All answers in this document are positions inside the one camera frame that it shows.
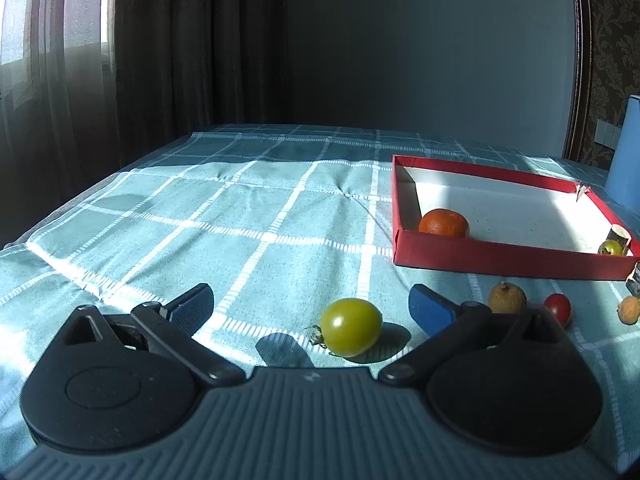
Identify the dark brown curtain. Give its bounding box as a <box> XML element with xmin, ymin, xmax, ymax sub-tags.
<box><xmin>112</xmin><ymin>0</ymin><xmax>289</xmax><ymax>170</ymax></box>

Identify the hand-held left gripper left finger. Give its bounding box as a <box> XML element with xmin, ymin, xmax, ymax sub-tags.
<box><xmin>62</xmin><ymin>283</ymin><xmax>247</xmax><ymax>387</ymax></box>

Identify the sheer white curtain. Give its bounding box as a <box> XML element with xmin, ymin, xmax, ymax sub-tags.
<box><xmin>0</xmin><ymin>0</ymin><xmax>121</xmax><ymax>248</ymax></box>

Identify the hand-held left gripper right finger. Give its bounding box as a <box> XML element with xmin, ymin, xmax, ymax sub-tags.
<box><xmin>378</xmin><ymin>284</ymin><xmax>578</xmax><ymax>387</ymax></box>

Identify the white wall switch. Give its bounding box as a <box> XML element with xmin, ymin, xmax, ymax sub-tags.
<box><xmin>596</xmin><ymin>119</ymin><xmax>623</xmax><ymax>148</ymax></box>

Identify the red cardboard box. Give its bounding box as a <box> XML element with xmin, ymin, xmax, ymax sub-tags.
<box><xmin>391</xmin><ymin>155</ymin><xmax>640</xmax><ymax>281</ymax></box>

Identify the teal checked cloth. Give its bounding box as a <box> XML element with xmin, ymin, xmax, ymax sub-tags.
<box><xmin>0</xmin><ymin>124</ymin><xmax>640</xmax><ymax>472</ymax></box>

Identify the blue plastic container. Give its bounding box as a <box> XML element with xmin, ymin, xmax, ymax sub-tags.
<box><xmin>605</xmin><ymin>95</ymin><xmax>640</xmax><ymax>208</ymax></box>

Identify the large green tomato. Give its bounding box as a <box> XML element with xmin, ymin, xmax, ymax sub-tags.
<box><xmin>308</xmin><ymin>298</ymin><xmax>384</xmax><ymax>358</ymax></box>

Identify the red cherry tomato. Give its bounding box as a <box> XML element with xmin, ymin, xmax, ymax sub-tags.
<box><xmin>544</xmin><ymin>293</ymin><xmax>572</xmax><ymax>328</ymax></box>

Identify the short wooden stick piece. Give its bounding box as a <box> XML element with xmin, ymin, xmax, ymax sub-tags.
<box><xmin>607</xmin><ymin>226</ymin><xmax>632</xmax><ymax>256</ymax></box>

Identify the dark wooden frame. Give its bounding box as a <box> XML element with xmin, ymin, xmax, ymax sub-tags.
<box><xmin>562</xmin><ymin>0</ymin><xmax>594</xmax><ymax>162</ymax></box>

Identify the brown longan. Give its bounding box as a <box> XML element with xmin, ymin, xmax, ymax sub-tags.
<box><xmin>488</xmin><ymin>282</ymin><xmax>527</xmax><ymax>314</ymax></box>
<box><xmin>617</xmin><ymin>296</ymin><xmax>640</xmax><ymax>325</ymax></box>

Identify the orange tangerine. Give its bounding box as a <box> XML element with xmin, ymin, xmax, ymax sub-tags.
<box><xmin>418</xmin><ymin>208</ymin><xmax>471</xmax><ymax>239</ymax></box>

